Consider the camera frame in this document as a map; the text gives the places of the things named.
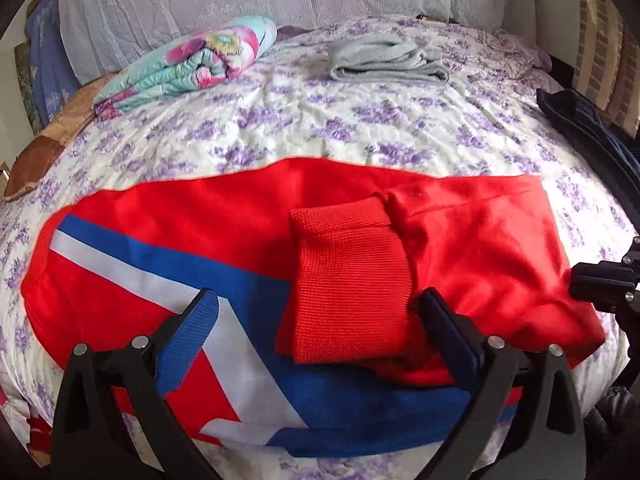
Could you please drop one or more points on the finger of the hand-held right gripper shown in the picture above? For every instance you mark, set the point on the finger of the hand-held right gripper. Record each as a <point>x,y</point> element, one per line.
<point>597,280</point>

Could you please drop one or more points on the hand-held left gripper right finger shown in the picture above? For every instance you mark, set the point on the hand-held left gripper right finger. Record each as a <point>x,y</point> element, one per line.
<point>447,335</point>

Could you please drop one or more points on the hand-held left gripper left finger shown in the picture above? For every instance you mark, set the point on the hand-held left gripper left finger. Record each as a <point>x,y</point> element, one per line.
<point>192,330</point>

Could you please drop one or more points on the red blue white sweater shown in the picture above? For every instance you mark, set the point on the red blue white sweater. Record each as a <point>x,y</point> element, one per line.
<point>200,215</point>

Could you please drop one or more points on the dark navy garment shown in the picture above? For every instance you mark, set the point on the dark navy garment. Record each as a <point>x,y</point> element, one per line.
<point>590,130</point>

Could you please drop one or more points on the red cloth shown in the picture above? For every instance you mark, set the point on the red cloth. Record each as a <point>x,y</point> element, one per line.
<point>39,432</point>

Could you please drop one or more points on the purple floral bed sheet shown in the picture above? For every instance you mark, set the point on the purple floral bed sheet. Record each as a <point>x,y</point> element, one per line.
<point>375,130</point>

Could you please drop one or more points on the beige striped curtain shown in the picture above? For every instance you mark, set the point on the beige striped curtain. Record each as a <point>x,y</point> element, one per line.
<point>605,60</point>

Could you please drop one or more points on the purple floral pillow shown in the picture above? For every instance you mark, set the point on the purple floral pillow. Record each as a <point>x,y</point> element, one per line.
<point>525,55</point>

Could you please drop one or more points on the brown pillow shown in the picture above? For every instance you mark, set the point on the brown pillow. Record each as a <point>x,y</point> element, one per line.
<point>45,145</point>

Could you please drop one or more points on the folded floral quilt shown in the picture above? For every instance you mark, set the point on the folded floral quilt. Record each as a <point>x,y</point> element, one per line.
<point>200,60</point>

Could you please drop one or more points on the folded grey garment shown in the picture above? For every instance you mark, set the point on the folded grey garment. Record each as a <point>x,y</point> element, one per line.
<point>385,57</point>

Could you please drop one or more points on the green patterned panel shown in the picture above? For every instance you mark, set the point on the green patterned panel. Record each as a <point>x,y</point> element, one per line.
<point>27,85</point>

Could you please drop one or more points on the blue printed cloth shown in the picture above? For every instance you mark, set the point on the blue printed cloth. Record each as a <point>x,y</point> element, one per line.
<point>50,70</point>

